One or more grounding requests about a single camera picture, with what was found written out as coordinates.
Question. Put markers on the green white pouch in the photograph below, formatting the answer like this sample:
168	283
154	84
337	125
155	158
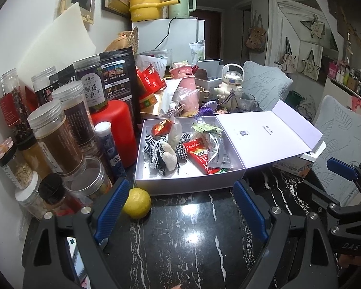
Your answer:
197	51

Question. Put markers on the white foam board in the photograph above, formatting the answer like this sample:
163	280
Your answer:
63	39

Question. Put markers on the yellow cooking pot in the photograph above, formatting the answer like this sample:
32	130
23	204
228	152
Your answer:
144	7

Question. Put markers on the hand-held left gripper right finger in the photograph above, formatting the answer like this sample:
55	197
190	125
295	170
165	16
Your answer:
249	210

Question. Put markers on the beige mug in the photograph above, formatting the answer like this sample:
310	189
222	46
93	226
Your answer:
204	92

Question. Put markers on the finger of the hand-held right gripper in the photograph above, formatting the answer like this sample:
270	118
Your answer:
341	168
346	219

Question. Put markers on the silver snack packet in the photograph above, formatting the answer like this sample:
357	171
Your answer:
221	153

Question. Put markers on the dark bag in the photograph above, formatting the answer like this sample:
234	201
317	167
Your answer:
299	105

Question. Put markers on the pink paper cup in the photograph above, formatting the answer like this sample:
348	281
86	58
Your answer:
183	75

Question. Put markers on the dark berry jar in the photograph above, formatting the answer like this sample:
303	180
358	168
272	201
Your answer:
90	87

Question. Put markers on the orange white medicine box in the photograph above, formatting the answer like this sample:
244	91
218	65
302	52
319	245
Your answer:
294	167

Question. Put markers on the red paper packet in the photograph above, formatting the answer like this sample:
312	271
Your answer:
150	79

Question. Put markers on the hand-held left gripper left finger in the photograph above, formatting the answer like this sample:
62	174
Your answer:
112	210

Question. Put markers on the white open carton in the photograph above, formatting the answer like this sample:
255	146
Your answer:
209	66

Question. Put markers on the yellow lemon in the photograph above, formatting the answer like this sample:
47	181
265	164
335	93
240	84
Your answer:
137	203

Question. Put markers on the wall intercom panel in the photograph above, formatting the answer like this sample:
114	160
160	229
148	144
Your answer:
78	0

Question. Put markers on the white lid jar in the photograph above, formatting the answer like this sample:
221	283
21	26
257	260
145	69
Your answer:
28	197

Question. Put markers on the black label jar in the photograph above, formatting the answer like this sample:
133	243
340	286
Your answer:
45	87

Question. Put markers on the wide clear jar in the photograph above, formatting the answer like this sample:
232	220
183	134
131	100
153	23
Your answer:
87	183

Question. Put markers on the black lid spice jar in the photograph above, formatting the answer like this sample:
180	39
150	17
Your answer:
55	194

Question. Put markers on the glass mug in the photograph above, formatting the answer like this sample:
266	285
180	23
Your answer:
248	102

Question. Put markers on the brown powder jar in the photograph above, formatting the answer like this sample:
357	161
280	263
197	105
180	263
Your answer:
58	141

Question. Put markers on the green electric kettle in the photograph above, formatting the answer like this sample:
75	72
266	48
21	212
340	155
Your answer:
179	4

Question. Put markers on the brown patterned tote bag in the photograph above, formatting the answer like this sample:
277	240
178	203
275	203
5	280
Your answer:
255	37

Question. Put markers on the row of bottles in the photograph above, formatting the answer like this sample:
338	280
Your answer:
349	75

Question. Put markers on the lavender gift box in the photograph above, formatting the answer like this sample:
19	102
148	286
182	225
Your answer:
258	138

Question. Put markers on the red canister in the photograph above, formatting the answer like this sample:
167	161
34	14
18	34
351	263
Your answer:
117	132

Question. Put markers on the white blue open box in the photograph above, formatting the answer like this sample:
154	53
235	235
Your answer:
314	153

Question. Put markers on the blue tablet tube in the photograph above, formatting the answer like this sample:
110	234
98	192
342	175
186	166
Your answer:
111	150

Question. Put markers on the purple yarn tassel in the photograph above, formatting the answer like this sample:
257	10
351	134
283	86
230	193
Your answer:
209	110

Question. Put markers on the black foil pouch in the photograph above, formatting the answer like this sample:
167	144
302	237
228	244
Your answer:
117	72

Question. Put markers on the yellow powder jar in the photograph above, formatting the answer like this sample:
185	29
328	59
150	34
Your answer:
34	156

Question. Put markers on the white mini fridge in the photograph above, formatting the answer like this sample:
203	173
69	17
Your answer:
183	33

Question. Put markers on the orange box green label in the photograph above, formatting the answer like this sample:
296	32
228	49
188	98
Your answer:
147	102

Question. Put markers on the white plush toy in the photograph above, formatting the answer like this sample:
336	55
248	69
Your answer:
169	156

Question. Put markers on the white printed paper sheet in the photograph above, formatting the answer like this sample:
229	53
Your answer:
155	63

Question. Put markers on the small white bear figure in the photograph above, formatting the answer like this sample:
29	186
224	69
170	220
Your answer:
224	94

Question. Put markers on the green snack packet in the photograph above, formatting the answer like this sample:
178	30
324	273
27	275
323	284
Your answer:
209	128

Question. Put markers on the cream tote bag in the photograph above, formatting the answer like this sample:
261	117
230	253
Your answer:
311	67
288	60

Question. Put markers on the red snack packet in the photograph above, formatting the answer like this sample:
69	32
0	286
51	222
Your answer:
201	156

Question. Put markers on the seed jar pink lid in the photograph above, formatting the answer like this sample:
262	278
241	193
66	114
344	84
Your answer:
13	165

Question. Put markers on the clear bag pink contents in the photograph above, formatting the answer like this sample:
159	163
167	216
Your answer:
186	101

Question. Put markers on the red label jar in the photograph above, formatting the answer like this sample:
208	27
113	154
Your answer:
12	105

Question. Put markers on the dark label jar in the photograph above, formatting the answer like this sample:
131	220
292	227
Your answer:
76	117

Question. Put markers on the grey quilted cushion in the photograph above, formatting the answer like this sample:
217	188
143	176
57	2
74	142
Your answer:
264	81

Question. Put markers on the gingham lace scrunchie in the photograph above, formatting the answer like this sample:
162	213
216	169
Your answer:
153	150

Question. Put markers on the clear zip bag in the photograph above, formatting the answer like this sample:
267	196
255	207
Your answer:
176	132

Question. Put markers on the grey quilted chair pad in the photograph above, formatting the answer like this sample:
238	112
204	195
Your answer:
343	138

